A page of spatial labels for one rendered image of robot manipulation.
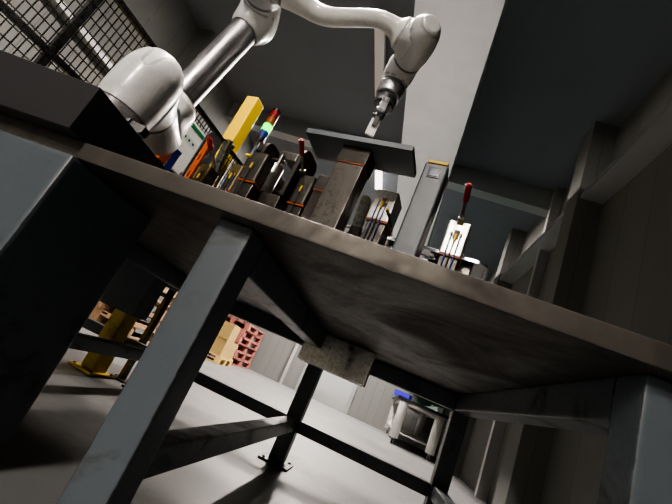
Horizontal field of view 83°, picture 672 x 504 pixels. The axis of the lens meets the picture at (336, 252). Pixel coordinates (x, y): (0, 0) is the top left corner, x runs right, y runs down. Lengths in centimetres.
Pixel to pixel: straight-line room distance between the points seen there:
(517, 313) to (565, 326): 7
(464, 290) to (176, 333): 50
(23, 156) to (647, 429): 123
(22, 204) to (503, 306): 92
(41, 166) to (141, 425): 57
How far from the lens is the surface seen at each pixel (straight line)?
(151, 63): 123
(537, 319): 68
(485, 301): 66
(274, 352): 979
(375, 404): 940
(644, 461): 76
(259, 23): 164
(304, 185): 139
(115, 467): 78
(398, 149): 120
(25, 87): 113
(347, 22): 147
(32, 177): 101
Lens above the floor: 45
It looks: 18 degrees up
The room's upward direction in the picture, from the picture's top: 24 degrees clockwise
